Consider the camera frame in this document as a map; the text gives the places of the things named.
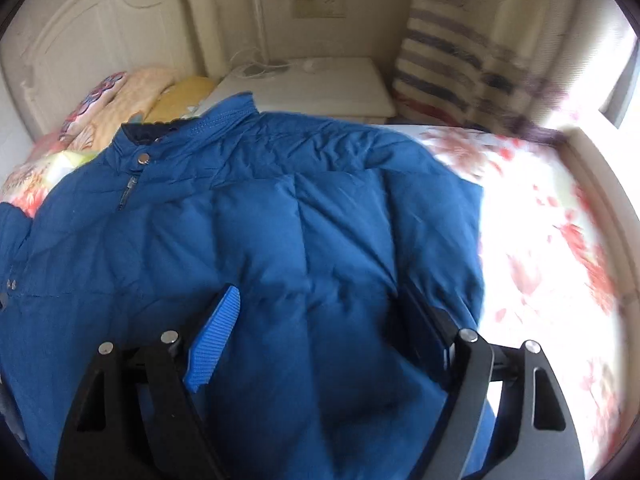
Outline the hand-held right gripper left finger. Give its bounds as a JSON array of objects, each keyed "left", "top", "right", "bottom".
[{"left": 54, "top": 284, "right": 242, "bottom": 480}]

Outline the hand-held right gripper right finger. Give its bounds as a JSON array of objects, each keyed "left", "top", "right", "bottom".
[{"left": 397, "top": 282, "right": 587, "bottom": 480}]

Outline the blue puffer jacket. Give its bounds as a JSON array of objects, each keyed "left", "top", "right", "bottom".
[{"left": 0, "top": 92, "right": 498, "bottom": 480}]

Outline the floral bed sheet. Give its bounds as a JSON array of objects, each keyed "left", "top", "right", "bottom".
[{"left": 0, "top": 122, "right": 632, "bottom": 478}]

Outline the beige window sill ledge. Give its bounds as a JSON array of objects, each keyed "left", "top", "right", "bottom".
[{"left": 560, "top": 127, "right": 637, "bottom": 281}]

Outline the yellow pillow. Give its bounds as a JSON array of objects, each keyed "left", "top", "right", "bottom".
[{"left": 145, "top": 76, "right": 219, "bottom": 123}]

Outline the white nightstand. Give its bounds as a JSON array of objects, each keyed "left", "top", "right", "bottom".
[{"left": 195, "top": 57, "right": 398, "bottom": 126}]

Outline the striped printed curtain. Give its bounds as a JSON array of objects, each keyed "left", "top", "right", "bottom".
[{"left": 390, "top": 0, "right": 591, "bottom": 146}]

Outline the window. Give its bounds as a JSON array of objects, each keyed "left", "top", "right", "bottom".
[{"left": 597, "top": 25, "right": 640, "bottom": 128}]

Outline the white wooden headboard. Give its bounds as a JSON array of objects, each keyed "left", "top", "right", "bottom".
[{"left": 20, "top": 0, "right": 201, "bottom": 136}]

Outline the white cable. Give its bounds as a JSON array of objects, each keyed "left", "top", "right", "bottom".
[{"left": 229, "top": 46, "right": 262, "bottom": 70}]

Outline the beige wall socket panel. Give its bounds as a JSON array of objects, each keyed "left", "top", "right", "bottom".
[{"left": 292, "top": 0, "right": 348, "bottom": 20}]

